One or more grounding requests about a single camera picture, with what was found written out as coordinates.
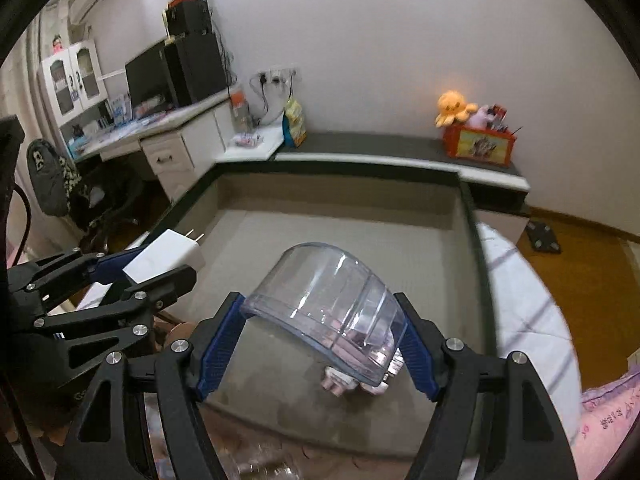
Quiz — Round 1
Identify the wall power outlet strip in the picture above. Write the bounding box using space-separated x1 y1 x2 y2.
250 66 302 84

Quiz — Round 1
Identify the black white tv bench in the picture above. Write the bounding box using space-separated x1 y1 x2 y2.
218 127 530 243

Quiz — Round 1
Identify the purple plush toy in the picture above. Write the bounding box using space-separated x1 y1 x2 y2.
465 105 495 130

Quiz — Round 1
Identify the snack bag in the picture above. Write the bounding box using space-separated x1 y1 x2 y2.
282 98 307 148

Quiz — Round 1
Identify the pink doll on cabinet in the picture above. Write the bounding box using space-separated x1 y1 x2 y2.
52 35 64 54

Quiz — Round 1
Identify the black office chair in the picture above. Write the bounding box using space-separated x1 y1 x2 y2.
26 139 143 244

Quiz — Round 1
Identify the white power adapter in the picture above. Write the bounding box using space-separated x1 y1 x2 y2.
124 230 205 284

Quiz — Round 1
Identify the striped white table cloth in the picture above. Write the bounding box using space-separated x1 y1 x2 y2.
476 222 582 443

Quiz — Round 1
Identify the black speaker box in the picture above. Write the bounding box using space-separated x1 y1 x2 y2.
165 0 213 36

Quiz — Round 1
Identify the orange lid bottle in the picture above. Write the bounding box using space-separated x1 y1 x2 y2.
230 90 253 133

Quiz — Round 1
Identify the clear plastic container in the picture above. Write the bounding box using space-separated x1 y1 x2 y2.
242 242 408 387

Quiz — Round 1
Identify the pink black storage box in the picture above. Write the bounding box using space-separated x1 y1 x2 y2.
150 162 497 460

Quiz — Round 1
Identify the pink quilt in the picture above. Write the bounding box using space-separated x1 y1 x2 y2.
570 374 639 479

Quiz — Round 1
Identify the black computer monitor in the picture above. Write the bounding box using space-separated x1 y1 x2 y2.
125 40 172 110

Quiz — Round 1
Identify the black floor scale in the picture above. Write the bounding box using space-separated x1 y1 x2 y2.
525 220 562 255

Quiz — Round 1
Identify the orange octopus plush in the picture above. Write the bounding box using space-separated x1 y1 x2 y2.
435 90 478 128

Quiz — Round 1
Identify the red toy box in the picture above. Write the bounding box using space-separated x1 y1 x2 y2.
442 124 518 167

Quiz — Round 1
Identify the black computer tower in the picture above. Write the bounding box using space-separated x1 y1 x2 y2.
163 32 228 107

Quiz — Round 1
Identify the white glass-door cabinet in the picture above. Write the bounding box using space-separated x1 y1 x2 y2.
40 40 107 127

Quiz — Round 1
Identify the white desk with drawers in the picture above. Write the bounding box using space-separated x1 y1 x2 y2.
76 90 234 202

